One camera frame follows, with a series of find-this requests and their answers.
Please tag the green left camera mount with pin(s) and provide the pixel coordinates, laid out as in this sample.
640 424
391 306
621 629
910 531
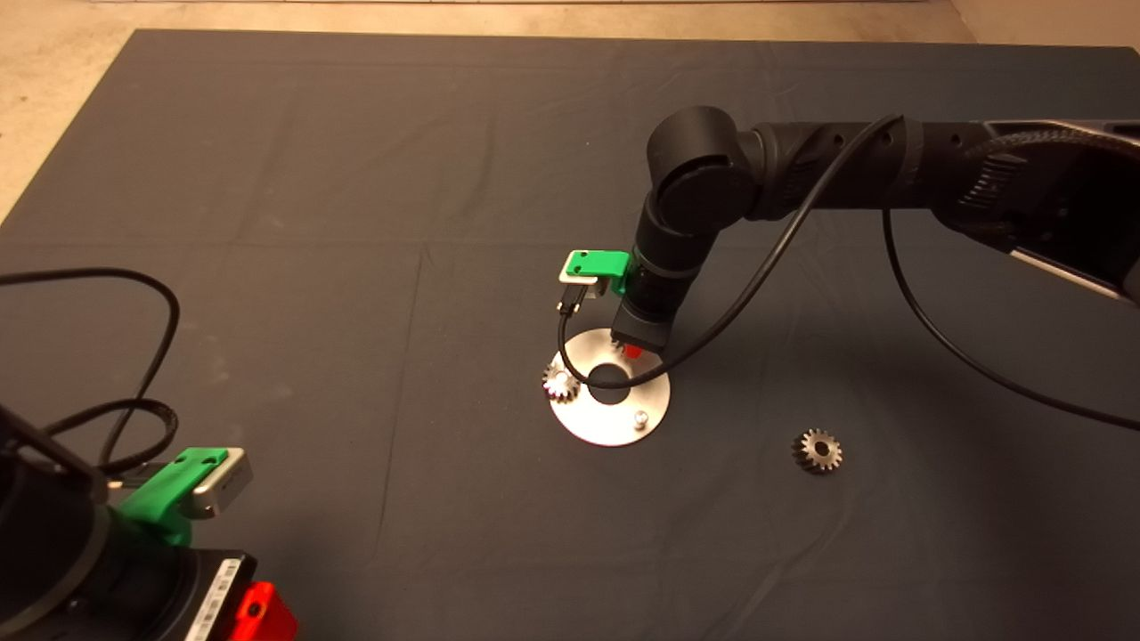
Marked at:
165 485

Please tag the round metal carrier plate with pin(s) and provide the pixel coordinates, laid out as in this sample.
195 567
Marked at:
614 427

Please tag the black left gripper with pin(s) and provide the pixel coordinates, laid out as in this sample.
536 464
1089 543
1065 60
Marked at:
209 596

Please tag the dark grey table cloth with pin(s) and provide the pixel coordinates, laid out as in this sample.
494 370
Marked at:
356 133

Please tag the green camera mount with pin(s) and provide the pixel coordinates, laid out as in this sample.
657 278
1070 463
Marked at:
165 485
604 263

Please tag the green right camera mount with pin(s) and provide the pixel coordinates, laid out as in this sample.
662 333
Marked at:
604 263

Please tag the silver left camera box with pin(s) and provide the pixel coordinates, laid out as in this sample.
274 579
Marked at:
227 481

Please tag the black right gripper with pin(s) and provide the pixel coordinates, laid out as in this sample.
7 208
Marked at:
646 320

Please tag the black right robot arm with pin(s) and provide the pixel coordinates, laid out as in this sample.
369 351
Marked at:
891 165

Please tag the silver camera box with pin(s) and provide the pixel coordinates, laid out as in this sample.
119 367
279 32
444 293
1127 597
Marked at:
577 278
227 481

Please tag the silver right camera box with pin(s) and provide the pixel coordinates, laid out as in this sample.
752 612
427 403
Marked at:
577 278

